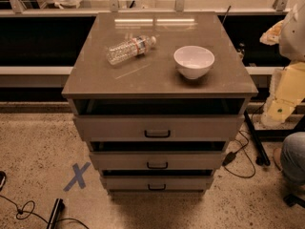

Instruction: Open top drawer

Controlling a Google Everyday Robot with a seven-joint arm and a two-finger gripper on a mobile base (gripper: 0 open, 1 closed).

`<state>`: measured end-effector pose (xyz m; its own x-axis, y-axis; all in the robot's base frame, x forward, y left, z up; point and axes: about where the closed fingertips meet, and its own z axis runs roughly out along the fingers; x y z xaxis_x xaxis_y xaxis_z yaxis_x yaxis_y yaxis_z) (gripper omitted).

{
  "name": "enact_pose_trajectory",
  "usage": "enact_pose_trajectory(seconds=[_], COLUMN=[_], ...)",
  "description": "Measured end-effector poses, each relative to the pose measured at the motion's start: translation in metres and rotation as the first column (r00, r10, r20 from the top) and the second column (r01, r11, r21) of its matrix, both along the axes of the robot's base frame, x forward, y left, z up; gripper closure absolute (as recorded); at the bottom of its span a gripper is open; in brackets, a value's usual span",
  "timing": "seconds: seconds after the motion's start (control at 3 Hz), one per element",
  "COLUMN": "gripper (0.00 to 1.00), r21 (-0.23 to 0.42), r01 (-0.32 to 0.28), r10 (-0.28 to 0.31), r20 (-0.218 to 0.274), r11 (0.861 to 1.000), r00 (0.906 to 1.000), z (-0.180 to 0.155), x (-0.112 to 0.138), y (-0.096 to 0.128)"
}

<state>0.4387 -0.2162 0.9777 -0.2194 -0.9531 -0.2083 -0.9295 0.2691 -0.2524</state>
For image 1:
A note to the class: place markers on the grey middle drawer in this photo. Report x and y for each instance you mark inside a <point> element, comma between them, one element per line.
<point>156,160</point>

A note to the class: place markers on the black power strip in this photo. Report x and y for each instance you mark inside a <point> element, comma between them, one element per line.
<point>57,209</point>

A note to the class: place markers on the grey drawer cabinet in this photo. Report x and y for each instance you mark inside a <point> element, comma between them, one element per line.
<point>150,84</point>

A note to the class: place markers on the person leg in jeans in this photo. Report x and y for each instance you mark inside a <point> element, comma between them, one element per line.
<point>290,158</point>

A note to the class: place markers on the grey drawer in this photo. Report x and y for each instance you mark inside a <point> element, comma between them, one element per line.
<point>156,160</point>
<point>158,127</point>
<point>157,183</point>

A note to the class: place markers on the clear plastic water bottle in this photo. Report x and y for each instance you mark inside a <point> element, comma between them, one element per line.
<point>131,48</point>

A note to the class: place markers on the black chair base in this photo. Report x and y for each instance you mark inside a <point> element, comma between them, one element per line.
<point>292,200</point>

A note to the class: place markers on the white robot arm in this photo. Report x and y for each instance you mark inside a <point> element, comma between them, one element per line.
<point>287,86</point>

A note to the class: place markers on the grey top drawer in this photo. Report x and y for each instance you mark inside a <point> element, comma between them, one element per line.
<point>158,127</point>

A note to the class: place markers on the blue tape cross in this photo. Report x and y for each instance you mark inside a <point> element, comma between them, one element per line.
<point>78,176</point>

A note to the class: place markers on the white bowl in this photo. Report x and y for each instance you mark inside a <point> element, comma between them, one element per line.
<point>193,61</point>

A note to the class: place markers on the black power adapter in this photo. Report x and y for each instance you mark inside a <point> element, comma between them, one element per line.
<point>229,158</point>

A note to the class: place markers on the grey bottom drawer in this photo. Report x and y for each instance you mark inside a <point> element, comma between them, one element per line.
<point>157,183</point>

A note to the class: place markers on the black stand leg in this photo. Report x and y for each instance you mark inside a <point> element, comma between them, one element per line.
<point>262,158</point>

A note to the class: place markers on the black shoe tip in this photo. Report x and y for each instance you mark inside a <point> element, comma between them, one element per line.
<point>3,178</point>

